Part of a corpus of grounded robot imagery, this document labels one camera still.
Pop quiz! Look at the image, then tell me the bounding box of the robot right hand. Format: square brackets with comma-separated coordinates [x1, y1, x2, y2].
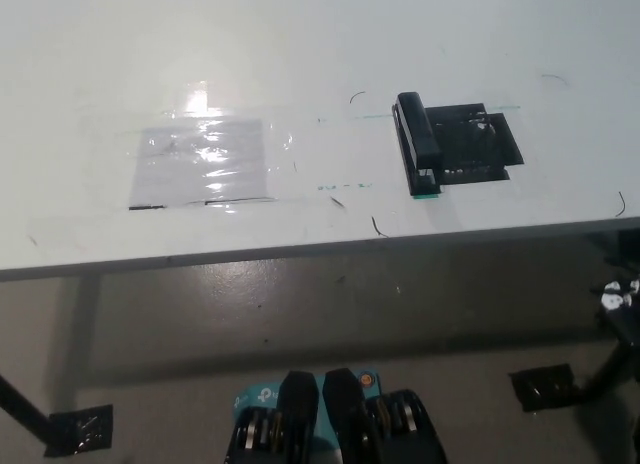
[591, 277, 640, 321]

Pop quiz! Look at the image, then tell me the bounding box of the clear plastic film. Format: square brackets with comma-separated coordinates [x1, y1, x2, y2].
[112, 78, 297, 216]

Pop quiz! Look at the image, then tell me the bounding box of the white paper sheet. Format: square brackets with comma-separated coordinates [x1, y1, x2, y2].
[128, 117, 268, 209]

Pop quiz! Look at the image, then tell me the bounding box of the black table leg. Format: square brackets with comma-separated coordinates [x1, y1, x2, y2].
[0, 372, 55, 441]

